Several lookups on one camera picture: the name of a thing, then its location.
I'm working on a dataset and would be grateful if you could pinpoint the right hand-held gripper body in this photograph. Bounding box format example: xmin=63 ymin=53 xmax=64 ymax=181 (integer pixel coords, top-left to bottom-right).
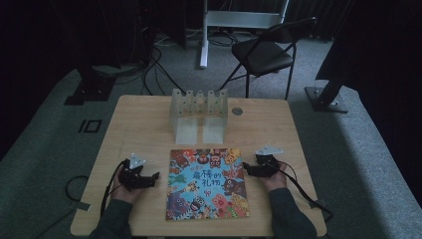
xmin=249 ymin=144 xmax=285 ymax=178

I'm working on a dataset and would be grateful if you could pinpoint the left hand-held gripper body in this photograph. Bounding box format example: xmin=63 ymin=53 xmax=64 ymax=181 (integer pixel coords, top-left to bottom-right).
xmin=117 ymin=152 xmax=154 ymax=192

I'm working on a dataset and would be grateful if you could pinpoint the colourful cartoon picture book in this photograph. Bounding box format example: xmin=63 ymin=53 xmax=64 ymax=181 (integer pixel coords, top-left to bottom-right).
xmin=164 ymin=147 xmax=251 ymax=222

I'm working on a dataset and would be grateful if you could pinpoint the clear acrylic book rack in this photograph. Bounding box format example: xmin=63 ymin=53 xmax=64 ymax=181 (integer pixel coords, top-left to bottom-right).
xmin=168 ymin=88 xmax=230 ymax=146

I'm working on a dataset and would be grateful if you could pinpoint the person's left hand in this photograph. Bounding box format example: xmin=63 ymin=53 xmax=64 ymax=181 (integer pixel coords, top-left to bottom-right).
xmin=110 ymin=164 xmax=144 ymax=205

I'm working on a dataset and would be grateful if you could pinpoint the person's right hand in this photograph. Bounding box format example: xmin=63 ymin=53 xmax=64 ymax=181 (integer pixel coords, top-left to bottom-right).
xmin=261 ymin=160 xmax=289 ymax=193

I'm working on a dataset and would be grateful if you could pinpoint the grey tape strip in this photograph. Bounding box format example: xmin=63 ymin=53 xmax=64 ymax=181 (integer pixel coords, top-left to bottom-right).
xmin=69 ymin=200 xmax=92 ymax=212

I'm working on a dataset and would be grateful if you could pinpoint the black slanted stand with base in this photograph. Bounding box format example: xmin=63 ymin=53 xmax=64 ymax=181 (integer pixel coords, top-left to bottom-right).
xmin=304 ymin=19 xmax=362 ymax=115

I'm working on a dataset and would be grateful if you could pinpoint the black stand base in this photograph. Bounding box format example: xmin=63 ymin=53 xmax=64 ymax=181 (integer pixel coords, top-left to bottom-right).
xmin=63 ymin=65 xmax=116 ymax=107

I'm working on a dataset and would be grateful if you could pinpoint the black folding chair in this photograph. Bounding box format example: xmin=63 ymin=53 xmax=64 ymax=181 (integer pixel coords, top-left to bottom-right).
xmin=218 ymin=16 xmax=318 ymax=101

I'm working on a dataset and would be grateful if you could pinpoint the white metal stand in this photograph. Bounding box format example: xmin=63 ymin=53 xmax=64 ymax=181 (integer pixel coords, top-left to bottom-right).
xmin=198 ymin=0 xmax=291 ymax=70

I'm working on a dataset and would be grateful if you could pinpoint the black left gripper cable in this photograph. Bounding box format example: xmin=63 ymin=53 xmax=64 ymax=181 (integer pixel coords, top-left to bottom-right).
xmin=99 ymin=158 xmax=131 ymax=219

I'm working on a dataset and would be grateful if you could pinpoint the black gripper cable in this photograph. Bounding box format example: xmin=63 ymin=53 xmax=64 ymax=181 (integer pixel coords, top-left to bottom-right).
xmin=99 ymin=158 xmax=131 ymax=219
xmin=277 ymin=160 xmax=334 ymax=223

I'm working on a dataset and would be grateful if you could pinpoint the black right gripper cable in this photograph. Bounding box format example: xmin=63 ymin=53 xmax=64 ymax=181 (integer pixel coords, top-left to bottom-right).
xmin=277 ymin=160 xmax=334 ymax=223

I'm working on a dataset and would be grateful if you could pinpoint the black looped floor cable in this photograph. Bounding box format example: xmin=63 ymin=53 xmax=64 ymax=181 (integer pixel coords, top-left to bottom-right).
xmin=65 ymin=174 xmax=91 ymax=203

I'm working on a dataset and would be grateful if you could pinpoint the bundle of black floor cables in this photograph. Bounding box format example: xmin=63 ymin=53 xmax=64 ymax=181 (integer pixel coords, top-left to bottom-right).
xmin=93 ymin=31 xmax=240 ymax=98

